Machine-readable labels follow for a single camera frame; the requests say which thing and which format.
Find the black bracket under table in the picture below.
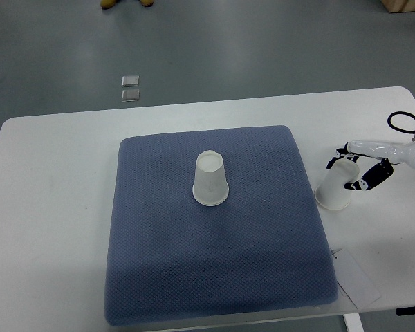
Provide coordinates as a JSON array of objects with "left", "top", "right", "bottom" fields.
[{"left": 396, "top": 306, "right": 415, "bottom": 316}]

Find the white paper tag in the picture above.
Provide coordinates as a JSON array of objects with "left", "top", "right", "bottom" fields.
[{"left": 332, "top": 249, "right": 381, "bottom": 309}]

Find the yellow shoe right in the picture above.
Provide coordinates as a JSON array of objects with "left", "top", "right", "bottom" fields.
[{"left": 140, "top": 0, "right": 154, "bottom": 7}]

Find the wooden box corner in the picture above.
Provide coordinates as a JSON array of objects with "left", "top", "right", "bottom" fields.
[{"left": 380, "top": 0, "right": 415, "bottom": 13}]

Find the white paper cup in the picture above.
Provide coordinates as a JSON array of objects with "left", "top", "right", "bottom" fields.
[
  {"left": 192, "top": 150, "right": 229, "bottom": 207},
  {"left": 315, "top": 159, "right": 360, "bottom": 211}
]

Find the upper metal floor plate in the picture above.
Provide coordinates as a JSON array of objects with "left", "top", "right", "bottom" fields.
[{"left": 121, "top": 75, "right": 139, "bottom": 87}]

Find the black looped cable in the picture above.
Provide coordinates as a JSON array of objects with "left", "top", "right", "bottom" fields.
[{"left": 387, "top": 111, "right": 415, "bottom": 141}]

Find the blue-grey quilted cushion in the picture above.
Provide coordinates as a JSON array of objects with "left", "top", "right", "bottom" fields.
[{"left": 104, "top": 125, "right": 338, "bottom": 326}]

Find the white table leg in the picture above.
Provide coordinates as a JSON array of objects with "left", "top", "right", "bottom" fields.
[{"left": 343, "top": 313, "right": 365, "bottom": 332}]

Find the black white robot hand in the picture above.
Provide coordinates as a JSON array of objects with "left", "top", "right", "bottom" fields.
[{"left": 326, "top": 140, "right": 415, "bottom": 191}]

